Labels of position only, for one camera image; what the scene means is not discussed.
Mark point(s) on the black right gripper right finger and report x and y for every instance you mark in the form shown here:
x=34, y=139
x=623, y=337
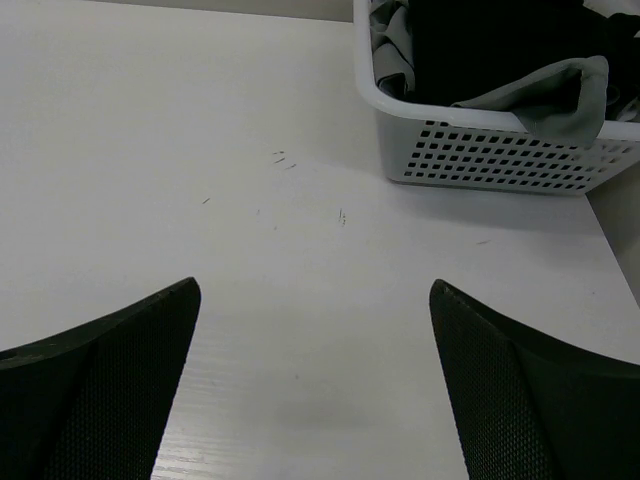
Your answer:
x=529, y=406

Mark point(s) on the white perforated plastic basket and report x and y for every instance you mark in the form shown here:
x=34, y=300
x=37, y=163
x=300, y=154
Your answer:
x=461, y=148

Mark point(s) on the grey skirt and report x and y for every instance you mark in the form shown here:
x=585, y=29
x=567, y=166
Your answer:
x=563, y=102

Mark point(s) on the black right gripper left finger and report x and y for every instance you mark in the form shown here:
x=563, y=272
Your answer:
x=93, y=402

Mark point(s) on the black skirt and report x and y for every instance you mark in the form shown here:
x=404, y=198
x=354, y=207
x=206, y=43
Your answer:
x=465, y=49

